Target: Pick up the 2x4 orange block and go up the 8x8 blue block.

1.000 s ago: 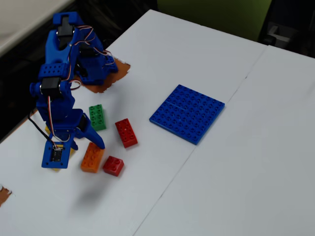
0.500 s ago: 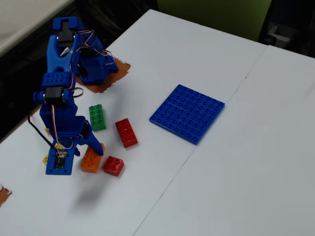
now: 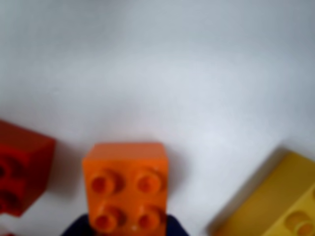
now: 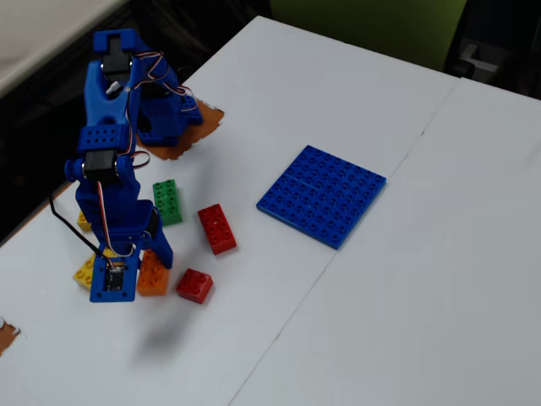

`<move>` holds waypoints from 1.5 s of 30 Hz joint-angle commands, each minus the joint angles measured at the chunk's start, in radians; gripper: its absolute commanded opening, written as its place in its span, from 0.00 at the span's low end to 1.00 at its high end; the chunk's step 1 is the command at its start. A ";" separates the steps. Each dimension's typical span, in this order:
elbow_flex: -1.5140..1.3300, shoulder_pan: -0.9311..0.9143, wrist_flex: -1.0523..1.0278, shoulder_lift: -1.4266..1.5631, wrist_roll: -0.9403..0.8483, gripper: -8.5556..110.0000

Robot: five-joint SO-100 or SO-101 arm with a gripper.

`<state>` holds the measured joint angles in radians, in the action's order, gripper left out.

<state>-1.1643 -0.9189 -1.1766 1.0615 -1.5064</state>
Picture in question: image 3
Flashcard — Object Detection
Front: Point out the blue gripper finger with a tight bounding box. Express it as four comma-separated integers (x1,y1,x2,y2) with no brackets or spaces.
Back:
60,213,92,236
166,213,190,236

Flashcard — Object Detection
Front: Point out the orange 2x4 toy brick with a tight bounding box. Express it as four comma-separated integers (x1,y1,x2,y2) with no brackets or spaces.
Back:
82,142,170,236

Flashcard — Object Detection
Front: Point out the red 2x2 toy brick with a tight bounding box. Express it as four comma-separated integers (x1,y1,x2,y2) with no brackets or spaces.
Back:
0,119,56,217

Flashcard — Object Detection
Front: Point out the yellow 2x4 toy brick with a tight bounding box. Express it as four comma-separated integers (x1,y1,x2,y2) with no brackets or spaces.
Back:
211,149,315,236

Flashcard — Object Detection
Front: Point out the white table cover sheet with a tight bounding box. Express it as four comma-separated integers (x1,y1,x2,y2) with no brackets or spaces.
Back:
0,0,315,236

